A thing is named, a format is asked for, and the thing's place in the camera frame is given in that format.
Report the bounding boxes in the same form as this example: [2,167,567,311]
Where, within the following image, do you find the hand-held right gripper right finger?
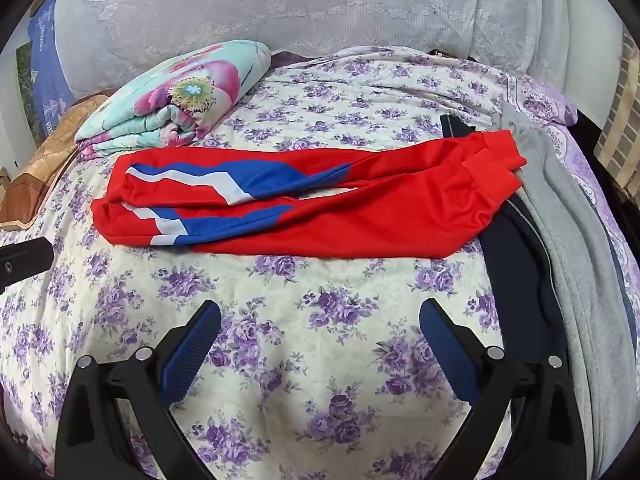
[419,299,586,480]

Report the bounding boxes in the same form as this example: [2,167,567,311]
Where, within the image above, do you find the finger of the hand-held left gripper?
[0,238,55,295]

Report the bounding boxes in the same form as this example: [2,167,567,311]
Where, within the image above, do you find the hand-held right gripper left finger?
[55,300,222,480]

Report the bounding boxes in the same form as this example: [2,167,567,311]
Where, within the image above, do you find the red pants with blue stripes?
[91,129,528,260]

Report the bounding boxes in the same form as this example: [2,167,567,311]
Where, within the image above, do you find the dark navy garment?
[440,114,558,358]

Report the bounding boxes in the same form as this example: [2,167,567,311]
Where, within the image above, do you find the brown orange pillow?
[0,91,113,233]

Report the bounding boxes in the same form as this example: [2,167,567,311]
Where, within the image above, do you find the purple floral bed sheet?
[0,47,581,480]

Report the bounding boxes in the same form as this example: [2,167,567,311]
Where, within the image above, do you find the grey fleece garment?
[492,102,640,480]

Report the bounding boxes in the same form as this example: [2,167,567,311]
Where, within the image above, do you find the blue printed cloth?
[27,0,76,136]

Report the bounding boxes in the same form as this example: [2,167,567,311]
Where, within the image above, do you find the folded teal pink floral quilt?
[75,40,272,157]

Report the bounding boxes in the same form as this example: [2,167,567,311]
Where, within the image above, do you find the dark purple cloth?
[270,50,321,69]

